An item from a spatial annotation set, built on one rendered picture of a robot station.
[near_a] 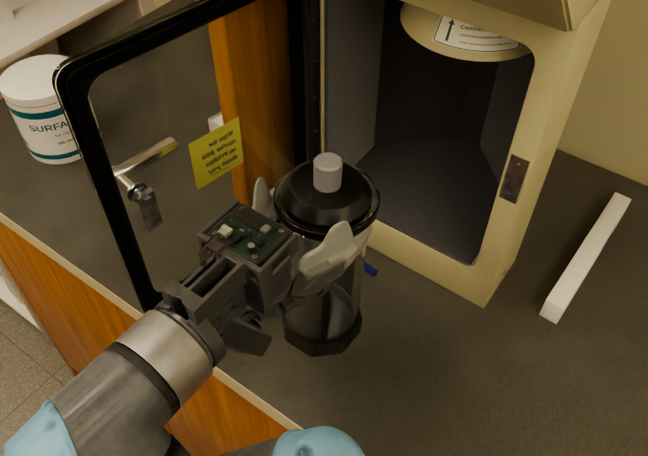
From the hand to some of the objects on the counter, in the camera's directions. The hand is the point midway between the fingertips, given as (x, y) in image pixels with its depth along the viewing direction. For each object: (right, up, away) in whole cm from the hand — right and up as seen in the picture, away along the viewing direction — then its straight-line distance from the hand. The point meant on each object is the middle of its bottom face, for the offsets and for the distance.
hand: (323, 213), depth 65 cm
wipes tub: (-48, +13, +52) cm, 72 cm away
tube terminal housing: (+18, 0, +40) cm, 44 cm away
